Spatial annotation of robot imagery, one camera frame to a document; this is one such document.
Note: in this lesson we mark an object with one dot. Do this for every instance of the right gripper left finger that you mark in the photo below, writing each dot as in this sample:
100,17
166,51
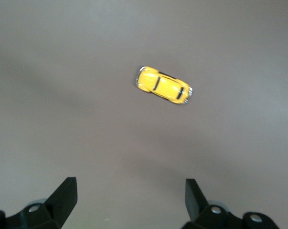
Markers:
45,214

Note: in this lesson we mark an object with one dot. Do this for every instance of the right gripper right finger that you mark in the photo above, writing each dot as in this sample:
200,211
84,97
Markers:
205,219

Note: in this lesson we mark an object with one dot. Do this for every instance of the yellow beetle toy car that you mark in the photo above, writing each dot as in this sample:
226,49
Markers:
165,86

